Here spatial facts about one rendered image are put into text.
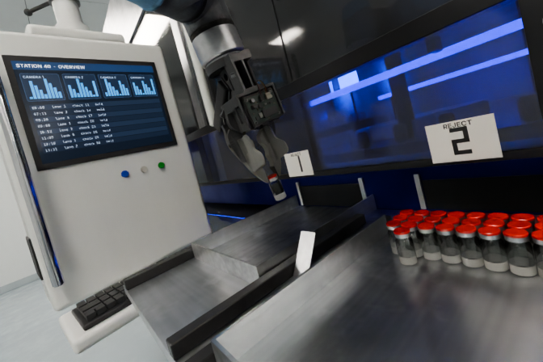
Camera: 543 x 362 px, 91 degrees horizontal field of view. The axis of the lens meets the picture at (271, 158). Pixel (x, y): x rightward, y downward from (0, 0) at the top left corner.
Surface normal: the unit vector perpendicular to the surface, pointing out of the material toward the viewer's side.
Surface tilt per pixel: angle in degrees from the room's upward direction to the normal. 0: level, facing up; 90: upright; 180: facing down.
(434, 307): 0
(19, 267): 90
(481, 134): 90
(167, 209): 90
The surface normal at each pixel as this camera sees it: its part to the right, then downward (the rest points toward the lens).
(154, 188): 0.71, -0.14
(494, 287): -0.25, -0.97
